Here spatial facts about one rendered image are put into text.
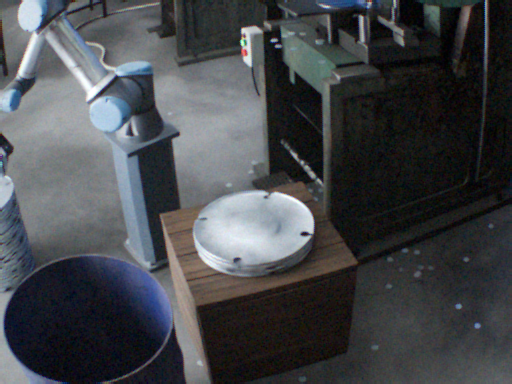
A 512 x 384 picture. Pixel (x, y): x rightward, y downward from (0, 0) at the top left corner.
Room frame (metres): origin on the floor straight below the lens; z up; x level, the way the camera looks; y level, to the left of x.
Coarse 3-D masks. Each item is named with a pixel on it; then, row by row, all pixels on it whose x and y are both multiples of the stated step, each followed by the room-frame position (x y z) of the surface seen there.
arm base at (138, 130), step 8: (152, 104) 1.71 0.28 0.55; (136, 112) 1.67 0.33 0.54; (144, 112) 1.68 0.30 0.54; (152, 112) 1.70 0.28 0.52; (136, 120) 1.67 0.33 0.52; (144, 120) 1.68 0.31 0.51; (152, 120) 1.69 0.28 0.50; (160, 120) 1.73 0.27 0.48; (120, 128) 1.69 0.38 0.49; (128, 128) 1.67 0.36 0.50; (136, 128) 1.67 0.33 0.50; (144, 128) 1.67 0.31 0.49; (152, 128) 1.68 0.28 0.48; (160, 128) 1.70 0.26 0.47; (120, 136) 1.68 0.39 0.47; (128, 136) 1.66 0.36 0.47; (136, 136) 1.66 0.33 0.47; (144, 136) 1.66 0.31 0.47; (152, 136) 1.67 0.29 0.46
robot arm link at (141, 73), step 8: (128, 64) 1.75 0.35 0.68; (136, 64) 1.74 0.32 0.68; (144, 64) 1.73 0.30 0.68; (120, 72) 1.68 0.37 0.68; (128, 72) 1.67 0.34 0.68; (136, 72) 1.68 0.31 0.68; (144, 72) 1.69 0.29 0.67; (152, 72) 1.73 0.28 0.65; (136, 80) 1.66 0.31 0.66; (144, 80) 1.69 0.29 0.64; (152, 80) 1.72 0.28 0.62; (144, 88) 1.67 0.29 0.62; (152, 88) 1.72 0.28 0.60; (144, 96) 1.66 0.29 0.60; (152, 96) 1.71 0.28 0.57; (144, 104) 1.68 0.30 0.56
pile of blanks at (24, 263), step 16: (16, 208) 1.64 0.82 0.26; (0, 224) 1.53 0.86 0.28; (16, 224) 1.60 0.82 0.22; (0, 240) 1.52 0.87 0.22; (16, 240) 1.57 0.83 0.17; (0, 256) 1.50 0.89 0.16; (16, 256) 1.55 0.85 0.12; (32, 256) 1.65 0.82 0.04; (0, 272) 1.49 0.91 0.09; (16, 272) 1.53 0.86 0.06; (0, 288) 1.49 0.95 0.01
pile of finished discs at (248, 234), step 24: (240, 192) 1.46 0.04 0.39; (264, 192) 1.46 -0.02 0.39; (216, 216) 1.37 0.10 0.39; (240, 216) 1.36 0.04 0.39; (264, 216) 1.35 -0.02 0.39; (288, 216) 1.36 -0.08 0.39; (216, 240) 1.28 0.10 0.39; (240, 240) 1.27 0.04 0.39; (264, 240) 1.26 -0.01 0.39; (288, 240) 1.26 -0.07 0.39; (312, 240) 1.28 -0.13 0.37; (216, 264) 1.21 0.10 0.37; (240, 264) 1.19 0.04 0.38; (264, 264) 1.18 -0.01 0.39; (288, 264) 1.20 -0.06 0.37
